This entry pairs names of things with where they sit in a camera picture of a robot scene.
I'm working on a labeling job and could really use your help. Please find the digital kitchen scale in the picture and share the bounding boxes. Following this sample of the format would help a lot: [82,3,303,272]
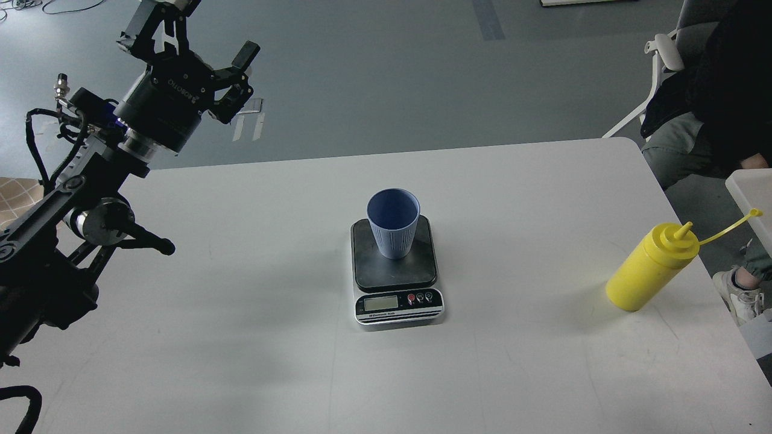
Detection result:
[350,215,446,329]

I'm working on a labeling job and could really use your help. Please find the white office chair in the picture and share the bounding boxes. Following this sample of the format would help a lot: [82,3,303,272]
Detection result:
[604,1,735,140]

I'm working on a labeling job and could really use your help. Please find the blue ribbed cup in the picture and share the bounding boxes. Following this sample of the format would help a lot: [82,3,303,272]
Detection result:
[366,189,421,259]

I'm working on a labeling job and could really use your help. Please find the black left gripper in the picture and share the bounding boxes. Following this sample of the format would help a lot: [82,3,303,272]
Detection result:
[114,1,261,152]

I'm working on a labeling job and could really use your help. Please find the beige checkered cloth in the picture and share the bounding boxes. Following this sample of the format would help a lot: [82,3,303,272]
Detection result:
[1,177,43,230]

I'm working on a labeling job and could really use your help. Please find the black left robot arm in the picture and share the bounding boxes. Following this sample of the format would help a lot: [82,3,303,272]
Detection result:
[1,1,260,367]

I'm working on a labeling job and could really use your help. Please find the yellow squeeze bottle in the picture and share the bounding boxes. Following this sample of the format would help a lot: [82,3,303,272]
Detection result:
[606,208,764,312]

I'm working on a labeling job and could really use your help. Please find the seated person in black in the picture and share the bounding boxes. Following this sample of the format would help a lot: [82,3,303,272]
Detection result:
[639,0,772,326]

